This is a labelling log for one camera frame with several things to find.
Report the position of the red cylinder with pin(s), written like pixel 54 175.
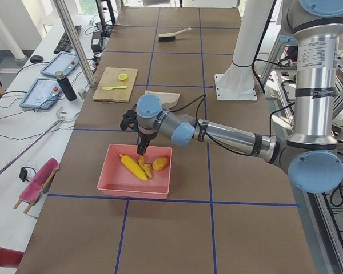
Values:
pixel 10 258

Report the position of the pink cloth on stand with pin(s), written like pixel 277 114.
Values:
pixel 37 185

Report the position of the upper blue teach pendant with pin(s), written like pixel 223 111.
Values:
pixel 63 61

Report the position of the black power adapter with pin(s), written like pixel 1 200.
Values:
pixel 96 42

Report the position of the pink plastic bin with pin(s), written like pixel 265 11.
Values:
pixel 116 180

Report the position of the black keyboard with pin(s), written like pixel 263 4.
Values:
pixel 64 44

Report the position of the lower blue teach pendant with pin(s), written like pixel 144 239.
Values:
pixel 43 93

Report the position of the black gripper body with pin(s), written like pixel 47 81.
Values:
pixel 145 137

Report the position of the aluminium frame post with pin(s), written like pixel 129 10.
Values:
pixel 75 41

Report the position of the blue teach pendant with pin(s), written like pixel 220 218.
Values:
pixel 43 93
pixel 63 61

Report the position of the yellow plastic toy knife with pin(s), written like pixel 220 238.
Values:
pixel 114 88

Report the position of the yellow toy corn cob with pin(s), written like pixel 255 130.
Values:
pixel 133 167

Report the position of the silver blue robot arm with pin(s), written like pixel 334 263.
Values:
pixel 309 154

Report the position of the brown toy potato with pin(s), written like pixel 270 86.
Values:
pixel 160 163

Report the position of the yellow toy lemon slice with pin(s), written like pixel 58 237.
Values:
pixel 122 77

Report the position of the beige plastic dustpan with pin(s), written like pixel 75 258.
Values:
pixel 168 99

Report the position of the black computer mouse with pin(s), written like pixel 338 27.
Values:
pixel 36 59

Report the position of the tan toy ginger root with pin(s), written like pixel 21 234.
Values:
pixel 145 166

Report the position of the black water bottle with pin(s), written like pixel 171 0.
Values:
pixel 66 86

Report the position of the bamboo cutting board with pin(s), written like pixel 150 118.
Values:
pixel 109 78

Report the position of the beige hand brush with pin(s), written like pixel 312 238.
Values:
pixel 169 37

